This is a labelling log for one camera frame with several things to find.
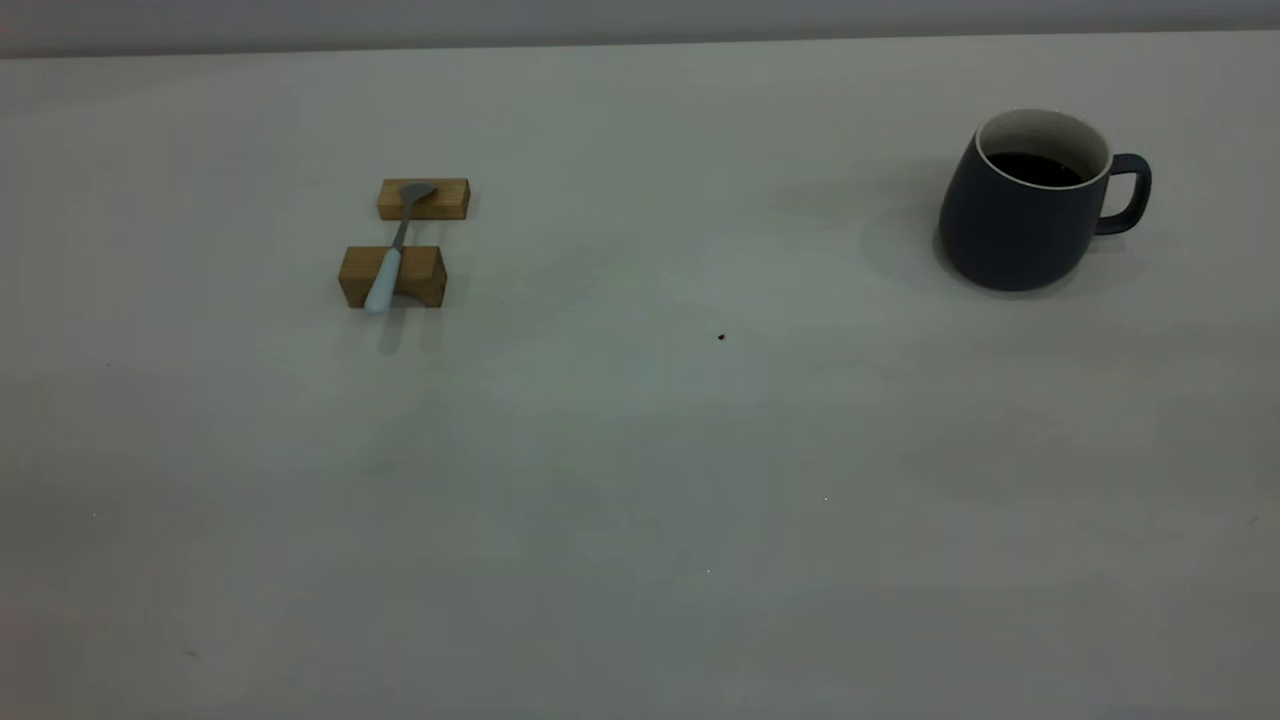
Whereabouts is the grey spoon with pale handle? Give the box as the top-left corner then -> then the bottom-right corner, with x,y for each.
363,181 -> 439,316

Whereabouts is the dark grey ceramic mug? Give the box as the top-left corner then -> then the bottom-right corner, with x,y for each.
937,108 -> 1153,293

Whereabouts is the flat wooden block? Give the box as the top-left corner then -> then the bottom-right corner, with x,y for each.
377,178 -> 471,222

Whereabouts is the arched wooden block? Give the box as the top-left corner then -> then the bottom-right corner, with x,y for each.
338,245 -> 447,309

